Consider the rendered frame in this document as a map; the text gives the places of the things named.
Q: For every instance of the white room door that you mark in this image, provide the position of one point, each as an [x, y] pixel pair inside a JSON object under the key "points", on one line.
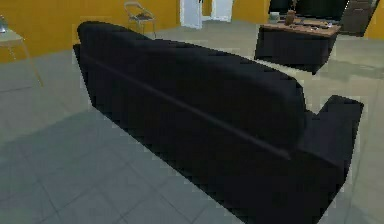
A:
{"points": [[221, 9], [190, 13]]}

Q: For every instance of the brown vase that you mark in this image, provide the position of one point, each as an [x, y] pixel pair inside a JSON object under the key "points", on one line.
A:
{"points": [[290, 17]]}

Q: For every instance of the black television set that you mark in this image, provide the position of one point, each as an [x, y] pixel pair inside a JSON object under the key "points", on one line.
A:
{"points": [[310, 8]]}

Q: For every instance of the pale green bowl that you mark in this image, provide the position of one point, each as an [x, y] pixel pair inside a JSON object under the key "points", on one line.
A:
{"points": [[274, 16]]}

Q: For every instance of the beige metal chair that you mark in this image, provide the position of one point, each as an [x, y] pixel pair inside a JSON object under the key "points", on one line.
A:
{"points": [[141, 16]]}

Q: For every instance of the black wood-topped coffee table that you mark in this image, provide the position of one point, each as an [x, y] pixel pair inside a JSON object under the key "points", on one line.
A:
{"points": [[293, 46]]}

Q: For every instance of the dark brown cupboard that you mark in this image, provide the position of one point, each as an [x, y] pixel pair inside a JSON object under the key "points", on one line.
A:
{"points": [[358, 16]]}

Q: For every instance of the black sofa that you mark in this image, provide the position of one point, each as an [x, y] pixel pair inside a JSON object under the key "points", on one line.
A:
{"points": [[200, 110]]}

